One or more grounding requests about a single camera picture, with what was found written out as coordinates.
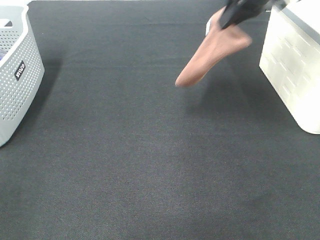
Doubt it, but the orange towel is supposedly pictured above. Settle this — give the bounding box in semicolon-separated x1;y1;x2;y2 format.
175;8;252;87

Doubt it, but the white plastic storage box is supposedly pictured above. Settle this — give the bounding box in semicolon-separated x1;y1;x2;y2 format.
259;0;320;135

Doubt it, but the black table mat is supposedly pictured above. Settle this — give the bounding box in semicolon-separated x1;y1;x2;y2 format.
0;0;320;240

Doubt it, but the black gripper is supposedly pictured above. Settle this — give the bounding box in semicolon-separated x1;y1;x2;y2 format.
219;0;273;30

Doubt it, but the grey perforated laundry basket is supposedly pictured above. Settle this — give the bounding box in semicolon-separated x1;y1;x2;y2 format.
0;2;45;146

